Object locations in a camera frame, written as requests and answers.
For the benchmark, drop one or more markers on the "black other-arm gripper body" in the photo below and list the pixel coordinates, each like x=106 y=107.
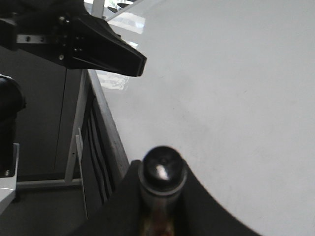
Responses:
x=45 y=28

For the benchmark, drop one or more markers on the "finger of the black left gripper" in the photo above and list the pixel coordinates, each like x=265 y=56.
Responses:
x=92 y=44

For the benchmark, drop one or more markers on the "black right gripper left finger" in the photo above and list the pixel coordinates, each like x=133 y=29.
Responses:
x=120 y=215

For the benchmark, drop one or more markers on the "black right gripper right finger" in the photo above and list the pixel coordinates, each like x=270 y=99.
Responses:
x=197 y=213

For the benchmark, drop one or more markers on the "black and white whiteboard marker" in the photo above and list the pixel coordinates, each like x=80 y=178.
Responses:
x=162 y=175

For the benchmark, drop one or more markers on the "white whiteboard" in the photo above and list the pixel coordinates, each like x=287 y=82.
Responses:
x=229 y=84

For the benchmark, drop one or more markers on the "grey metal table frame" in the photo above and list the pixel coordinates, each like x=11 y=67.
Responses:
x=51 y=160

